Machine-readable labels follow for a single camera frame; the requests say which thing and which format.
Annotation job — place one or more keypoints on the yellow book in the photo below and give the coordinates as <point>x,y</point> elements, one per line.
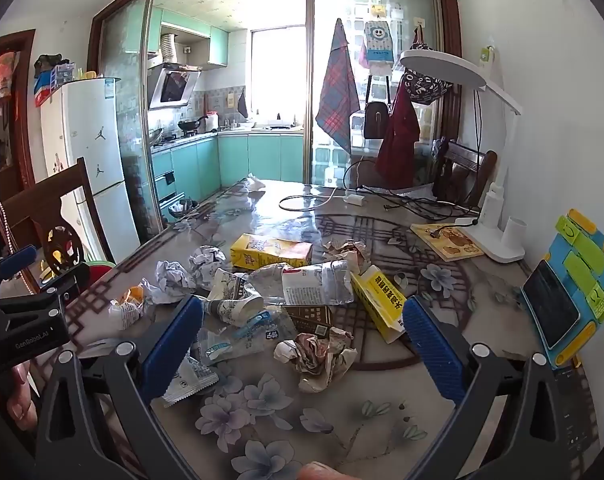
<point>447,245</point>

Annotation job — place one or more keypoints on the clear blue plastic wrapper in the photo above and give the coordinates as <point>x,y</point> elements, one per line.
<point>242,340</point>

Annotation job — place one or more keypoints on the colourful phone stand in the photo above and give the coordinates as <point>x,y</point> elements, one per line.
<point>582,260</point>

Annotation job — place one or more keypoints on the blue white hanging bag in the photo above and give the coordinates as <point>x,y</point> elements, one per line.
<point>378,40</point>

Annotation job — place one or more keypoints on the red wall hanging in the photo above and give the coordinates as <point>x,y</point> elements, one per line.
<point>4,77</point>

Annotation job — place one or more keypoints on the crushed paper cup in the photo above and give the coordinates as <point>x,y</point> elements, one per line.
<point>232,302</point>

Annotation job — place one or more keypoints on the person's left hand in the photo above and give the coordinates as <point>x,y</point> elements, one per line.
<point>22,400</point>

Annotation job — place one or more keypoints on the patterned fabric bag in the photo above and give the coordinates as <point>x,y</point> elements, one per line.
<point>427,85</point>

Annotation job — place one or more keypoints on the white refrigerator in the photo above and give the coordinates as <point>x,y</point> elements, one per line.
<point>89,150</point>

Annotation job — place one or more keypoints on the white paper ball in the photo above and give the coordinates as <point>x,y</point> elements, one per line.
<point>207,260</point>
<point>174,280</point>

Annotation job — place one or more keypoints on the dark wooden chair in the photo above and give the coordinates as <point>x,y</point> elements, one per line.
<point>464,170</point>
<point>42,210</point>

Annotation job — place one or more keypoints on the kitchen window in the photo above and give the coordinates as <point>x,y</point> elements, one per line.
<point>277,75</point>

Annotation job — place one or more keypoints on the person's right hand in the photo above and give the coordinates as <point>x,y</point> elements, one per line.
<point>322,472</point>

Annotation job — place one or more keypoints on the white jug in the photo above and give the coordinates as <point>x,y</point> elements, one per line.
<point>211,122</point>

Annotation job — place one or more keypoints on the black smartphone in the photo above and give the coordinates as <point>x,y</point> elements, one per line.
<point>549,305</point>

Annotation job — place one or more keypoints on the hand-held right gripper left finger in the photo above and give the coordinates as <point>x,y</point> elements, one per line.
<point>174,345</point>

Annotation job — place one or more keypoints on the white plastic wrapper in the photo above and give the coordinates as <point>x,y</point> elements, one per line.
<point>189,382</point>

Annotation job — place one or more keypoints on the crumpled white tissue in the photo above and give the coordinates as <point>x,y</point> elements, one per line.
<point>254,183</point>

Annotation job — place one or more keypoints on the brown drink carton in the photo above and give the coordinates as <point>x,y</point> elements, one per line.
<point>309,317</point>

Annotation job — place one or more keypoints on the teal wall cabinets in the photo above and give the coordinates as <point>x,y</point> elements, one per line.
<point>217,47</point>

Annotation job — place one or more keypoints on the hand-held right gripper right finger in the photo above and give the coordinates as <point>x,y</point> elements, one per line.
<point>434,355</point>

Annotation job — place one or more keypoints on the black handbag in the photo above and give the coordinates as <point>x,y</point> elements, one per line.
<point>375,120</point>

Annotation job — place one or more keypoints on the white cup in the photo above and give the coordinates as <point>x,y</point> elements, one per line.
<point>514,232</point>

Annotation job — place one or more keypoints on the black flat device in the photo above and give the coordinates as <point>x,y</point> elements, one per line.
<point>574,410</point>

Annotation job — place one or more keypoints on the clear plastic bottle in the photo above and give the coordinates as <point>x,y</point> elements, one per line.
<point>307,285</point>

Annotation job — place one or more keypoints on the yellow orange drink carton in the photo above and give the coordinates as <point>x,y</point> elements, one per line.
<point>272,252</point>

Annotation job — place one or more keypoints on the plaid cloth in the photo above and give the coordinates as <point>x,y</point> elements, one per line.
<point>338,95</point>

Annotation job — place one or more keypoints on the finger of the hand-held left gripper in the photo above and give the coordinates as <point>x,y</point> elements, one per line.
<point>62,285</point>
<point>17,257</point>

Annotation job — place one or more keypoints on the dark red garment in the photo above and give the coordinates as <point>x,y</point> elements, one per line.
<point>397,145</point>

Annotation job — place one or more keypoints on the teal base cabinets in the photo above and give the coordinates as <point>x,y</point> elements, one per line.
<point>262,160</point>

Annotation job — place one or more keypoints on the silver exhaust duct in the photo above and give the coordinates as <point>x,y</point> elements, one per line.
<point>169,47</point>

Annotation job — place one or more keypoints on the blue red box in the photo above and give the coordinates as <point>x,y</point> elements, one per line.
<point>47,87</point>

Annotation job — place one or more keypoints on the white orange wrapper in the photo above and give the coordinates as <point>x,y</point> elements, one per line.
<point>127,310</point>

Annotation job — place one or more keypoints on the dark hanging kitchen cloth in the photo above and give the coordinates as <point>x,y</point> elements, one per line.
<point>242,104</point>

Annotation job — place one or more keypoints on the brown white paper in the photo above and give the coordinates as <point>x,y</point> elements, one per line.
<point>347,252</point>

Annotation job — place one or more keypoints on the white power adapter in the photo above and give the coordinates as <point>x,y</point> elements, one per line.
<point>354,199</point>

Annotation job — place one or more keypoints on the small green kitchen bin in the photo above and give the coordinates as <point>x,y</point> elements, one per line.
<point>182,210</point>

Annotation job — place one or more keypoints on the range hood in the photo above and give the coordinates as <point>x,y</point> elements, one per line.
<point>174,87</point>

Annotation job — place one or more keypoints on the black wok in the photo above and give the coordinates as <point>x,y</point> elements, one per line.
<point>189,124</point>

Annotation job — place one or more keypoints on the green bin with red liner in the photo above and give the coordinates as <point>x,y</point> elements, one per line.
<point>102,266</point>

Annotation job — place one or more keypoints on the white desk lamp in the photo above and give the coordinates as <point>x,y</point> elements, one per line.
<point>442,67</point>

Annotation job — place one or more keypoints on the printed paper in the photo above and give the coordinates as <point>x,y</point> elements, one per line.
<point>317,355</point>

